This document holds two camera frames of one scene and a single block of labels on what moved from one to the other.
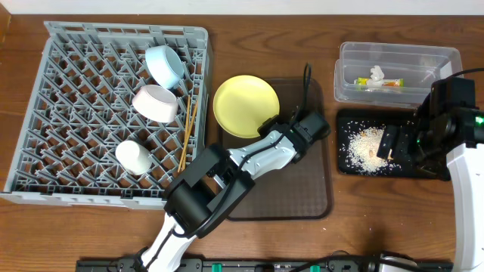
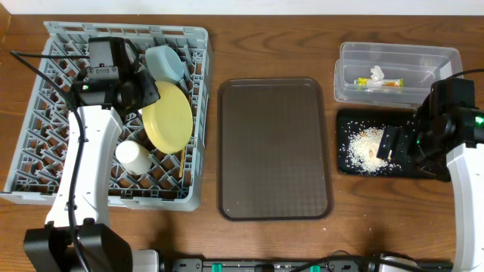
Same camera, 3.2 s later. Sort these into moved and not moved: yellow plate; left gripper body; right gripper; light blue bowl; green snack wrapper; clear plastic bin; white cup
Moved: yellow plate; left gripper body
Not moved: clear plastic bin; right gripper; white cup; light blue bowl; green snack wrapper
